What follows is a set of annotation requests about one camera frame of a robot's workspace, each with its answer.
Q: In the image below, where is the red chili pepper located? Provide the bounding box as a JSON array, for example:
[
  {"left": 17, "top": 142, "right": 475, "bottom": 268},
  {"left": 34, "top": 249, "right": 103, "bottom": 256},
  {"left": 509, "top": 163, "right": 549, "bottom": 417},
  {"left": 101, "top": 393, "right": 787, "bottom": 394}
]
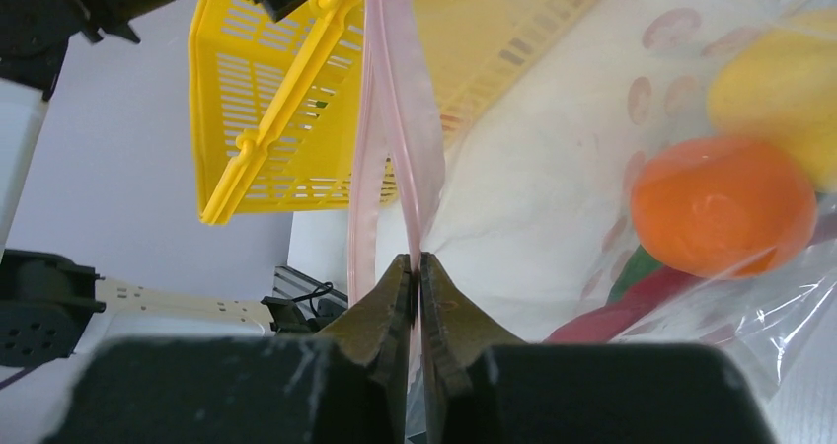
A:
[{"left": 546, "top": 215, "right": 837, "bottom": 345}]

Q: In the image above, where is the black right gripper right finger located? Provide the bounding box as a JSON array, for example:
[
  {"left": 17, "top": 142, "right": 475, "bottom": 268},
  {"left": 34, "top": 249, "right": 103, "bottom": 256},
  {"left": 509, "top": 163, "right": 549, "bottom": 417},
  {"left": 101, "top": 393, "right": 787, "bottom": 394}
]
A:
[{"left": 418, "top": 253, "right": 774, "bottom": 443}]

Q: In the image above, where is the yellow plastic basket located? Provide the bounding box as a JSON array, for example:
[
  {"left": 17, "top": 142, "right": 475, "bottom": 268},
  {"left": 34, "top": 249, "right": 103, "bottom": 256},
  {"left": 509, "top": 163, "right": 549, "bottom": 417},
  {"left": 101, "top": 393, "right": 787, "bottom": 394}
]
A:
[{"left": 189, "top": 0, "right": 599, "bottom": 225}]

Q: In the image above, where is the dark green cucumber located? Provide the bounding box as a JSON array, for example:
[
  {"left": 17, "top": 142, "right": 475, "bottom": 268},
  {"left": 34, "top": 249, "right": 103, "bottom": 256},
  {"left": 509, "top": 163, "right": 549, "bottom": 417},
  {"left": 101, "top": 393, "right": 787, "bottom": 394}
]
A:
[{"left": 607, "top": 245, "right": 662, "bottom": 304}]

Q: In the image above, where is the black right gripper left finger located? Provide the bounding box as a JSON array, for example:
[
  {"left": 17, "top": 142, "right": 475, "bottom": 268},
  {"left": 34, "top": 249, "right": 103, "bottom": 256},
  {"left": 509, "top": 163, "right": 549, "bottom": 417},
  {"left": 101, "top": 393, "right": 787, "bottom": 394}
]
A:
[{"left": 45, "top": 255, "right": 414, "bottom": 443}]

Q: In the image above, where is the orange tangerine with leaf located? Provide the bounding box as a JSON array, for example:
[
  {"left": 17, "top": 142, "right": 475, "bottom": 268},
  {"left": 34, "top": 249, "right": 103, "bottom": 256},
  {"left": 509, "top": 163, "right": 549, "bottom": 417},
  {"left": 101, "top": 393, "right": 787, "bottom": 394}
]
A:
[{"left": 630, "top": 136, "right": 818, "bottom": 279}]

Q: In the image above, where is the yellow lemon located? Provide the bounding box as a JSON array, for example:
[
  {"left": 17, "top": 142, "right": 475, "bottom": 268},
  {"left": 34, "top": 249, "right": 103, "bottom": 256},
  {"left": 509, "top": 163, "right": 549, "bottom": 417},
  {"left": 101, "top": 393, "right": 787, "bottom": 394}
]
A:
[{"left": 707, "top": 7, "right": 836, "bottom": 192}]

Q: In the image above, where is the clear zip top bag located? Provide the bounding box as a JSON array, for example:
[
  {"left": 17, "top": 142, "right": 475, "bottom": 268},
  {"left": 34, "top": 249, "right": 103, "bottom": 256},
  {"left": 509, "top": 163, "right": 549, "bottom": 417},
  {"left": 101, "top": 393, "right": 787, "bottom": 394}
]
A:
[{"left": 347, "top": 0, "right": 836, "bottom": 397}]

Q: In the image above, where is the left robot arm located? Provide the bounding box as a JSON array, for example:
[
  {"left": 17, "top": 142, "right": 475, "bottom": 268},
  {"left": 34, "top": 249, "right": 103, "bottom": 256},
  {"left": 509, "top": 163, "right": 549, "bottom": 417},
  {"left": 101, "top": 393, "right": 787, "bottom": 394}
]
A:
[{"left": 1, "top": 0, "right": 291, "bottom": 401}]

